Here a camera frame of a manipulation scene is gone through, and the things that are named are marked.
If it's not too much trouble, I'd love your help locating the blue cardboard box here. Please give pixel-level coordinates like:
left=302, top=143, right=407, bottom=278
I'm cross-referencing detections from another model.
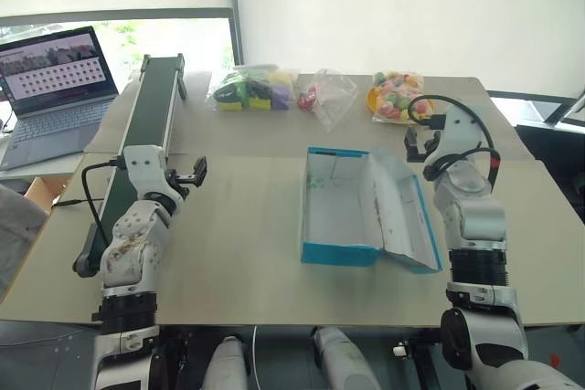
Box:
left=299, top=146, right=445, bottom=275

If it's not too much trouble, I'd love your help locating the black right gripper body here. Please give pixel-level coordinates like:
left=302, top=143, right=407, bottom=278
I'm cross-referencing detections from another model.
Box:
left=420, top=128, right=443, bottom=163

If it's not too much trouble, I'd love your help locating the dark desk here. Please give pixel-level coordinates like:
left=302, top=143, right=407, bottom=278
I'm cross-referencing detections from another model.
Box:
left=486, top=90, right=585, bottom=167

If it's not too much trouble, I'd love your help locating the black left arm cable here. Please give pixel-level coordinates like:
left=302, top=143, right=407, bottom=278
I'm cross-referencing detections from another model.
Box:
left=80, top=157, right=128, bottom=249

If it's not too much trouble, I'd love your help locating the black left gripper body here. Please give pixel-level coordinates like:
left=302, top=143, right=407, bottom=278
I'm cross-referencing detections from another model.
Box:
left=165, top=169, right=196, bottom=202

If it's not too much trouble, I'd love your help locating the thin white cable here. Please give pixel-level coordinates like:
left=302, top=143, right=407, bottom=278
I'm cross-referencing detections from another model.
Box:
left=250, top=324, right=259, bottom=390

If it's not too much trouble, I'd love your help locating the white rounded robot leg cover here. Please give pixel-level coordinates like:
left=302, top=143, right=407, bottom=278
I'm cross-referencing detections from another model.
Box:
left=312, top=325, right=381, bottom=390
left=202, top=334, right=251, bottom=390

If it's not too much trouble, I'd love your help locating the grey open laptop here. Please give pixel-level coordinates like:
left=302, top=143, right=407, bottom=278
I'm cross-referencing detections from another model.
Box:
left=0, top=26, right=122, bottom=172

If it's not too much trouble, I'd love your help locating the clear plastic bag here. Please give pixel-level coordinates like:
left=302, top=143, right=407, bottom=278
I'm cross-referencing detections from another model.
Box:
left=295, top=69, right=359, bottom=134

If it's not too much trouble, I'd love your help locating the clear bag of toy fruits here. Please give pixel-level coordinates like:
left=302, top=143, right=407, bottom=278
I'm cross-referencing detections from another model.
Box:
left=367, top=69, right=439, bottom=127

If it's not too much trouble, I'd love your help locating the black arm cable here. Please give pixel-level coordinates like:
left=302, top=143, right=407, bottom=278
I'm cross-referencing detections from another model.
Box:
left=80, top=157, right=128, bottom=249
left=407, top=94, right=503, bottom=190

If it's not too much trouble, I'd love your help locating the clear bag of coloured sponges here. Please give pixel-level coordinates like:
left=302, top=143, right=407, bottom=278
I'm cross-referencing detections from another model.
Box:
left=205, top=64, right=301, bottom=114

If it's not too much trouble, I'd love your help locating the grey window frame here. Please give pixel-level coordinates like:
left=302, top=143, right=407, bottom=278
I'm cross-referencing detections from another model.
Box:
left=0, top=0, right=244, bottom=69

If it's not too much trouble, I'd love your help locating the person in grey clothing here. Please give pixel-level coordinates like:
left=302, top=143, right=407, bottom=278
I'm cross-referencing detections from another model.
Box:
left=0, top=183, right=49, bottom=302

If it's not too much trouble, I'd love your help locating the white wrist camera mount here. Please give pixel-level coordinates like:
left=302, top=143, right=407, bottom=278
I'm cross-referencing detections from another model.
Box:
left=122, top=144, right=169, bottom=202
left=439, top=103, right=484, bottom=165

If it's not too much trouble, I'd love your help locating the black metal frame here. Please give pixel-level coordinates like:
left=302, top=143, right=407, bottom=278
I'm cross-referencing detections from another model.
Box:
left=391, top=332, right=447, bottom=390

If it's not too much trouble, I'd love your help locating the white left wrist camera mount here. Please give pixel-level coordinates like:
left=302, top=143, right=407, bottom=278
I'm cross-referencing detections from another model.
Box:
left=122, top=144, right=169, bottom=202

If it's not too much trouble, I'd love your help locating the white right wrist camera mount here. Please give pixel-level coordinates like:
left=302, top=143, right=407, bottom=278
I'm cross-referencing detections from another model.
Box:
left=439, top=103, right=484, bottom=165

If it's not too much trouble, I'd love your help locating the dark green conveyor belt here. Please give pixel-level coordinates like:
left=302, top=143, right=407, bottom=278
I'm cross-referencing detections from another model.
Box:
left=72, top=53, right=189, bottom=279

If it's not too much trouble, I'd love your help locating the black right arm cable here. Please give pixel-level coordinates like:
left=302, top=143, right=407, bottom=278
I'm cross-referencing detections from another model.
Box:
left=407, top=94, right=503, bottom=190

